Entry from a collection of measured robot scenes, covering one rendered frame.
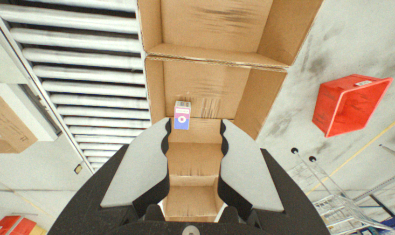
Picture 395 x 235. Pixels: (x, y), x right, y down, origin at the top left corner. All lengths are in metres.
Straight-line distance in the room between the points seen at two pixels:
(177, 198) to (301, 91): 1.69
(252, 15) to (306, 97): 1.65
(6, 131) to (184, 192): 0.94
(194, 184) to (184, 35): 0.81
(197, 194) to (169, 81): 0.70
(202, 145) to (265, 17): 0.50
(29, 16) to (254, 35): 0.73
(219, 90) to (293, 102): 1.54
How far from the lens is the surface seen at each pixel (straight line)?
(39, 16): 0.75
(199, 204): 0.89
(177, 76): 0.44
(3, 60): 0.92
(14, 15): 0.81
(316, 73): 1.91
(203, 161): 0.55
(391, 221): 4.96
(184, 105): 0.45
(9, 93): 1.02
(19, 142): 1.12
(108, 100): 0.74
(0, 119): 1.06
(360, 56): 2.17
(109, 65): 0.66
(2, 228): 5.86
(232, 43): 0.44
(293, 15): 0.38
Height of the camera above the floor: 1.31
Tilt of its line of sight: 55 degrees down
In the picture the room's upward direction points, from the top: 175 degrees clockwise
